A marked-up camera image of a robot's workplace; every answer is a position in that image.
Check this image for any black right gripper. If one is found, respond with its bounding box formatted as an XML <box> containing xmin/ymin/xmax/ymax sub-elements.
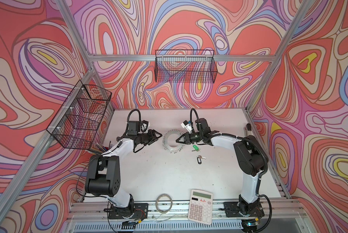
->
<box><xmin>176</xmin><ymin>131</ymin><xmax>204</xmax><ymax>145</ymax></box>

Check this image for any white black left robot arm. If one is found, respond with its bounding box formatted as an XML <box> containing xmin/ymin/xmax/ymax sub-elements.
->
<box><xmin>85</xmin><ymin>109</ymin><xmax>162</xmax><ymax>218</ymax></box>

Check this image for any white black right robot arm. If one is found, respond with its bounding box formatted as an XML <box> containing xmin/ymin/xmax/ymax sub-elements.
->
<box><xmin>176</xmin><ymin>108</ymin><xmax>268</xmax><ymax>217</ymax></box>

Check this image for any key with green tag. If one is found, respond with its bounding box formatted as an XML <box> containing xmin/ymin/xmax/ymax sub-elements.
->
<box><xmin>192</xmin><ymin>145</ymin><xmax>200</xmax><ymax>151</ymax></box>

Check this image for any red pencil cup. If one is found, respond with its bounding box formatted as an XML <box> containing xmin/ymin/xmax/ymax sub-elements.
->
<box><xmin>83</xmin><ymin>142</ymin><xmax>109</xmax><ymax>156</ymax></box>

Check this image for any clear tape roll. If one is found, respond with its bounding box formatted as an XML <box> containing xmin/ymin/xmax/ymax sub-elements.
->
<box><xmin>155</xmin><ymin>194</ymin><xmax>173</xmax><ymax>214</ymax></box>

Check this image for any white black remote control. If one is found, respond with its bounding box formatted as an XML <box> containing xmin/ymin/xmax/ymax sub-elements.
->
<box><xmin>244</xmin><ymin>123</ymin><xmax>253</xmax><ymax>136</ymax></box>

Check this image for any white desk calculator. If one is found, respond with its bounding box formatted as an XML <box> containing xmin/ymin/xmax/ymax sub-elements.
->
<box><xmin>187</xmin><ymin>189</ymin><xmax>213</xmax><ymax>225</ymax></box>

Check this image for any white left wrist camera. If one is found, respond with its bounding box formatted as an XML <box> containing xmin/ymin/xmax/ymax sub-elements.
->
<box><xmin>140</xmin><ymin>120</ymin><xmax>149</xmax><ymax>133</ymax></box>

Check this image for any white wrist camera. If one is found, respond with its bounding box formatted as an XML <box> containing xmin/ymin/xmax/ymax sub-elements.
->
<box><xmin>140</xmin><ymin>120</ymin><xmax>149</xmax><ymax>133</ymax></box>
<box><xmin>181</xmin><ymin>120</ymin><xmax>193</xmax><ymax>133</ymax></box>

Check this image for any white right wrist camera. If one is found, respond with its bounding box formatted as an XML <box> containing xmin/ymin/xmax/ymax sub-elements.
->
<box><xmin>181</xmin><ymin>120</ymin><xmax>193</xmax><ymax>133</ymax></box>

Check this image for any black wire basket back wall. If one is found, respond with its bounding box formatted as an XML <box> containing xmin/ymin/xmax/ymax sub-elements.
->
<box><xmin>154</xmin><ymin>49</ymin><xmax>218</xmax><ymax>83</ymax></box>

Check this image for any black wire basket wall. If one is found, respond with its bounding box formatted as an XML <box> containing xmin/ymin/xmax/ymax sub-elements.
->
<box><xmin>154</xmin><ymin>49</ymin><xmax>218</xmax><ymax>83</ymax></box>
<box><xmin>46</xmin><ymin>81</ymin><xmax>112</xmax><ymax>150</ymax></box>

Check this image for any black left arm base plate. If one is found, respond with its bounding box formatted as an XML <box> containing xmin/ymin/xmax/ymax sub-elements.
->
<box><xmin>108</xmin><ymin>203</ymin><xmax>149</xmax><ymax>220</ymax></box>

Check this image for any black wire basket left wall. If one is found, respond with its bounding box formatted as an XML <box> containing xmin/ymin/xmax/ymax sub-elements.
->
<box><xmin>46</xmin><ymin>81</ymin><xmax>112</xmax><ymax>150</ymax></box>

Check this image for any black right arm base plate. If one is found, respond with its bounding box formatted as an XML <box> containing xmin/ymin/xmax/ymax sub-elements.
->
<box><xmin>223</xmin><ymin>200</ymin><xmax>265</xmax><ymax>218</ymax></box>

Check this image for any aluminium front rail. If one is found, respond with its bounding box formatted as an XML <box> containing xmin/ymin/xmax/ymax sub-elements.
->
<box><xmin>61</xmin><ymin>199</ymin><xmax>315</xmax><ymax>233</ymax></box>

